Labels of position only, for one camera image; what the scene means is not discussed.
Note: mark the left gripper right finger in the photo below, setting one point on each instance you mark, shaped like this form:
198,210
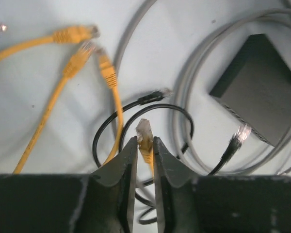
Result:
187,202

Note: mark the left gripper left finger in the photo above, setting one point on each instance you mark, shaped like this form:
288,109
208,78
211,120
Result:
98,202

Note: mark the black network switch box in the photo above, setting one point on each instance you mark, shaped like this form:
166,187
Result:
256,89

